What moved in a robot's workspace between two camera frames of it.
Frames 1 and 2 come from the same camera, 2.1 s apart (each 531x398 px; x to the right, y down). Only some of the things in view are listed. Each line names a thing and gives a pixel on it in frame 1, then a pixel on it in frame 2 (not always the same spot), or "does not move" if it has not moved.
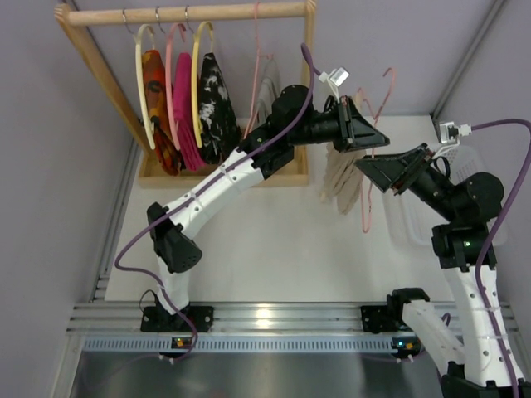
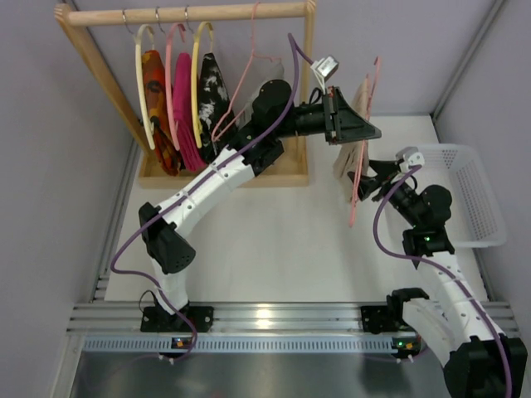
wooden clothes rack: [150, 172] does not move
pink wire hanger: [375, 118] -> [360, 159]
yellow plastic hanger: [198, 128] does not move
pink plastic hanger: [174, 128] does not move
